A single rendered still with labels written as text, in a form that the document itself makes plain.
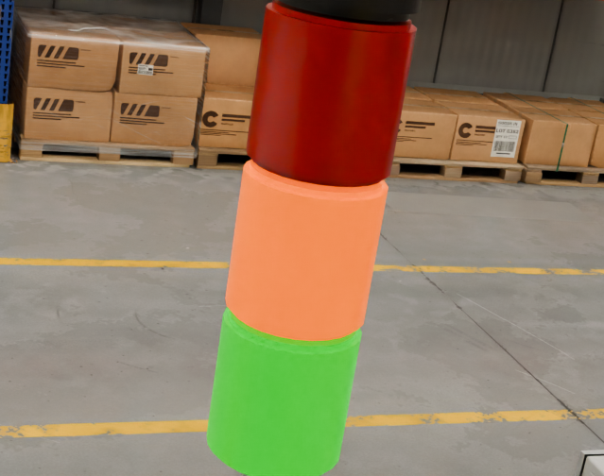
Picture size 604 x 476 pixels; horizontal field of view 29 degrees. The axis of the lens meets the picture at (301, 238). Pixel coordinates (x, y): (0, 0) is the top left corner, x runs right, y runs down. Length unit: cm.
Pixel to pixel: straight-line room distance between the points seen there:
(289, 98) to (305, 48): 2
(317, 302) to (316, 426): 5
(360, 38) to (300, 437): 14
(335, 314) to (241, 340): 3
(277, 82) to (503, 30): 1027
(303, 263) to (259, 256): 2
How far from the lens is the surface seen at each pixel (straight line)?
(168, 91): 826
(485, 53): 1061
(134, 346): 560
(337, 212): 38
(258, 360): 41
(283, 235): 39
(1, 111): 804
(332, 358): 41
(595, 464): 258
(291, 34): 38
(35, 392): 513
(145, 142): 832
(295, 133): 38
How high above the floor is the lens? 238
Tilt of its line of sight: 19 degrees down
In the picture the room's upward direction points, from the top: 9 degrees clockwise
